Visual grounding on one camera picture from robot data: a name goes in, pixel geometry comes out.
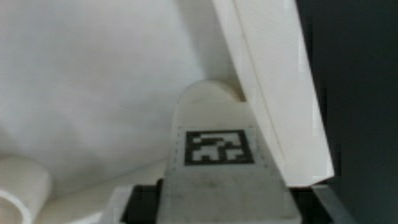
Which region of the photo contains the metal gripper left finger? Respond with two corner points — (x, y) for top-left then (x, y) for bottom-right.
(100, 184), (166, 224)

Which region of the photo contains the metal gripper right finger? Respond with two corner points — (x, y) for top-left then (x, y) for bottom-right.
(292, 184), (356, 224)

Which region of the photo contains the white leg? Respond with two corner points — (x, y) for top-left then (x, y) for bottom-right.
(157, 80), (302, 224)

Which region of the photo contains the white square tabletop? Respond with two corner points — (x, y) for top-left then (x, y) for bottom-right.
(0, 0), (334, 224)

